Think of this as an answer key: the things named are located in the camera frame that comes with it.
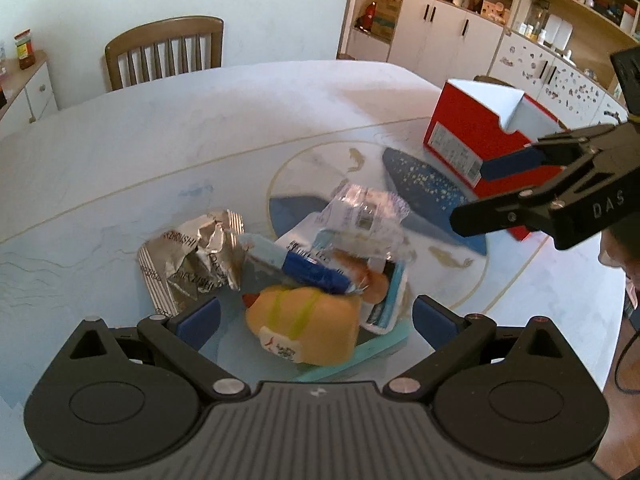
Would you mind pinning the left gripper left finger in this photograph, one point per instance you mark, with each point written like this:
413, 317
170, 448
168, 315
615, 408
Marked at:
176, 343

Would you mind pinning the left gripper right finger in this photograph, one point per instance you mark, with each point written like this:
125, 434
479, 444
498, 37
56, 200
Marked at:
458, 342

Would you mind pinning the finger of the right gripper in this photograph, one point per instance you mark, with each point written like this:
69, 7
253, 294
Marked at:
515, 162
501, 212

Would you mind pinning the silver foil bag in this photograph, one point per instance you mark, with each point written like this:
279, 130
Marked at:
185, 266

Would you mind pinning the white sausage snack pouch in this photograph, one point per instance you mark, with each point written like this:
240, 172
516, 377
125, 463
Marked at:
374, 261

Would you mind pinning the teal stick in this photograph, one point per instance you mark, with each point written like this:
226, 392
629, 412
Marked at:
372, 347

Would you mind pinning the blue white carton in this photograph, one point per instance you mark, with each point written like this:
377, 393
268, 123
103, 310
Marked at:
296, 267

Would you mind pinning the pink white snack packet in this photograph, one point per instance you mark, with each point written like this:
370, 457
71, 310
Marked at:
365, 223

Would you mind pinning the person's left hand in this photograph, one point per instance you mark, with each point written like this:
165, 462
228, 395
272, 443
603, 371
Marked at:
619, 249

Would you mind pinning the red cardboard box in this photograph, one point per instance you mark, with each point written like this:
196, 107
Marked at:
474, 122

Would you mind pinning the wooden chair beside box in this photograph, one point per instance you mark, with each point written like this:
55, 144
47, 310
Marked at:
492, 80

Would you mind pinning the white side cabinet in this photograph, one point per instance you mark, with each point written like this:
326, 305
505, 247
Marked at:
29, 95

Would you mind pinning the wooden chair at far side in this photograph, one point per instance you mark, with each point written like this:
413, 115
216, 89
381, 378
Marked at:
164, 49

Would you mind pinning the red lidded sauce jar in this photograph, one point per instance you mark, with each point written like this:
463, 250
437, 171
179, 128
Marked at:
24, 49

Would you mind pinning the wall cabinet shelving unit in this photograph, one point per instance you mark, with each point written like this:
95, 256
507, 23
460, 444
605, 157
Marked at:
557, 51

